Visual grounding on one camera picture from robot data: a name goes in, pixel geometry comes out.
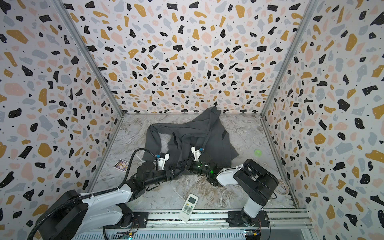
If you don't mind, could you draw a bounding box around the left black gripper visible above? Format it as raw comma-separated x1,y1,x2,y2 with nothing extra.
143,166,183,188

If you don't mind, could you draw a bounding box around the dark grey zip jacket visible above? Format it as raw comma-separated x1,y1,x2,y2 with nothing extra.
145,107,239,168

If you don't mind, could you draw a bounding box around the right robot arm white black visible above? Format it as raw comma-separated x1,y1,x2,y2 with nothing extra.
183,159,279,220

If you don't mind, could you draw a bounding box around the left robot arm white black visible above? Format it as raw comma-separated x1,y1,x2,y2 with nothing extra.
28,162,182,240

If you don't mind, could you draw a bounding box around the small colourful card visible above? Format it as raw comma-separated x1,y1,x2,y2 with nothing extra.
114,159,129,172

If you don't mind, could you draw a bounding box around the white remote control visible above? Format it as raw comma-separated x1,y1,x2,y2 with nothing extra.
179,194,199,223

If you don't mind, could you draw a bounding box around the white perforated vent strip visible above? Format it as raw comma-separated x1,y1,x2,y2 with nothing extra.
71,230,247,240

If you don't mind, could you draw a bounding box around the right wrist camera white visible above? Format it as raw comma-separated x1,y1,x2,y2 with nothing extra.
191,147,204,162

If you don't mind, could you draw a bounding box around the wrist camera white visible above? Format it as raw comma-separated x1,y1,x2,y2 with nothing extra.
155,153,170,171
191,147,204,162

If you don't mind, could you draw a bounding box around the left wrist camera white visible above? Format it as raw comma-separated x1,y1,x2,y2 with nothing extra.
155,153,170,171

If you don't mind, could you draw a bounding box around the black corrugated cable hose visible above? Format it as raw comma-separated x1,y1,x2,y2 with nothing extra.
26,147,158,240

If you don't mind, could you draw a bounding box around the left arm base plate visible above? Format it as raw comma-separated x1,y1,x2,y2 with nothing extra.
106,212,149,230

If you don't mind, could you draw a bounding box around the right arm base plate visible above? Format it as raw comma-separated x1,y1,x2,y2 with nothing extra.
226,210,270,228

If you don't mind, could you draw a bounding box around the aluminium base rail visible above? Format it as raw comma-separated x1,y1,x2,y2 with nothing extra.
71,208,314,232

